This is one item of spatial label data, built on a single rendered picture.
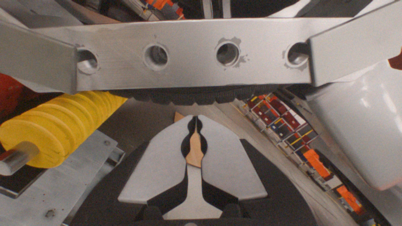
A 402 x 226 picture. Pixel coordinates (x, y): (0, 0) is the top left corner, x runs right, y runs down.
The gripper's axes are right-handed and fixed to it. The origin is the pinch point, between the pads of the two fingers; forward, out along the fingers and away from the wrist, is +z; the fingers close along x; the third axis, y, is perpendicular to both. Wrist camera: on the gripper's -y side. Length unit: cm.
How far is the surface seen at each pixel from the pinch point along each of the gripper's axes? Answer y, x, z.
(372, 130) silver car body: 12.7, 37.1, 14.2
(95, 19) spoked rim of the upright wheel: -8.1, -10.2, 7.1
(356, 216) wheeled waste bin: 853, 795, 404
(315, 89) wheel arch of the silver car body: 3.4, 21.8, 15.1
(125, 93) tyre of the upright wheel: 0.2, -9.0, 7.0
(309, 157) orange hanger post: 243, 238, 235
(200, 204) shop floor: 88, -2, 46
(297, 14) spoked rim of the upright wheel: -8.0, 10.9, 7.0
